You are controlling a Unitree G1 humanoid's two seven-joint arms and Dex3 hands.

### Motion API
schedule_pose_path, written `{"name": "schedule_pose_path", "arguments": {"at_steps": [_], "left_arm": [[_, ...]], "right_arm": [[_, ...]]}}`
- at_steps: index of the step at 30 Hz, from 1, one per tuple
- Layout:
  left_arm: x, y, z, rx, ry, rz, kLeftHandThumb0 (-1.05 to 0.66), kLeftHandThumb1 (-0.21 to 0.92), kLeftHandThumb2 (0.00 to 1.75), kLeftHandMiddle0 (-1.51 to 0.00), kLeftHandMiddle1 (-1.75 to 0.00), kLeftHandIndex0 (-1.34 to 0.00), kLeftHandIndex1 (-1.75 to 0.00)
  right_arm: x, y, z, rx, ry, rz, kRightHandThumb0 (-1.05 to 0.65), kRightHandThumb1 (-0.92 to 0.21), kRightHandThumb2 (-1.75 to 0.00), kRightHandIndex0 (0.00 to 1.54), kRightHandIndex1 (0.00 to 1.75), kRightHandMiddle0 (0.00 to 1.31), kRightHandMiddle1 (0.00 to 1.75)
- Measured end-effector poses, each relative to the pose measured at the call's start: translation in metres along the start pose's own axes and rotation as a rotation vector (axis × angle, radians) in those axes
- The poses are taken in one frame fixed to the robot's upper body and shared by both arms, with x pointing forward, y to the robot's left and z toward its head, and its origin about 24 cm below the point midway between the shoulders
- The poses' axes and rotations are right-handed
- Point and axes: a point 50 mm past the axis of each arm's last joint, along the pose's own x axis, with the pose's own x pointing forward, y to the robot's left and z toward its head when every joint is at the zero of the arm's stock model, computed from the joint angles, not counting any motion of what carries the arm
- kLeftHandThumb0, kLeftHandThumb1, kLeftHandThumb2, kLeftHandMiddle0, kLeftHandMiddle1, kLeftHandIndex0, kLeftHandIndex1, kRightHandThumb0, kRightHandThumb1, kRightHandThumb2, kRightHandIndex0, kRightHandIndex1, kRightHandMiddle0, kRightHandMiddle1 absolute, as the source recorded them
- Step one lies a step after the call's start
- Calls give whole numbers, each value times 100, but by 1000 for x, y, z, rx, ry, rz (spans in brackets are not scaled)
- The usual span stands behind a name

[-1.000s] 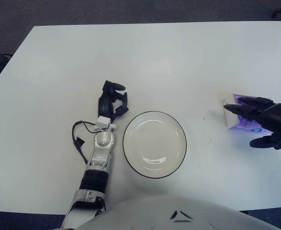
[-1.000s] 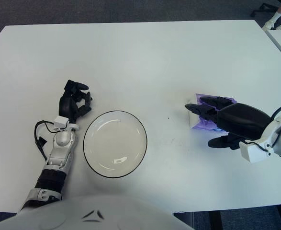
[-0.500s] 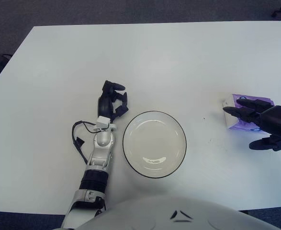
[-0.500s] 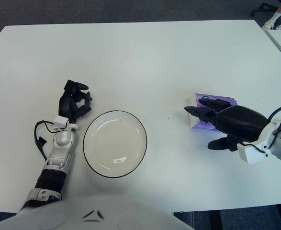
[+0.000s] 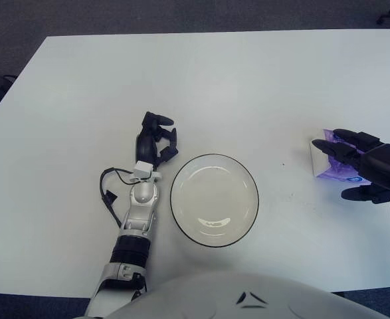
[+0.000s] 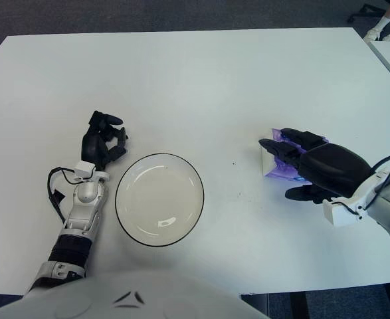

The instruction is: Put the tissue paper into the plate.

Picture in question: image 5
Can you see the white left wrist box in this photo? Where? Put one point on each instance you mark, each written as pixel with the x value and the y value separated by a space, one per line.
pixel 143 169

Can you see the white plate with black rim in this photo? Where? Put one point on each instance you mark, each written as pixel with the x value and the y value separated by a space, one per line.
pixel 214 199

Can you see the purple tissue paper pack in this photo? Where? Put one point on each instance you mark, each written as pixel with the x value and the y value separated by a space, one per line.
pixel 317 163

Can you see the grey robot torso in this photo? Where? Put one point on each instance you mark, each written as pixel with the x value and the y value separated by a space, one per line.
pixel 231 295

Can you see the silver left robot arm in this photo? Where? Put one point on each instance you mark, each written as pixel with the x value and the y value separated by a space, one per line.
pixel 143 192

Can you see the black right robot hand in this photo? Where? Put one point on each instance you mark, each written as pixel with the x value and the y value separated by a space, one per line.
pixel 384 163

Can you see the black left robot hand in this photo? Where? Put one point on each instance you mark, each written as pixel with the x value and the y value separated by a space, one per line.
pixel 145 148

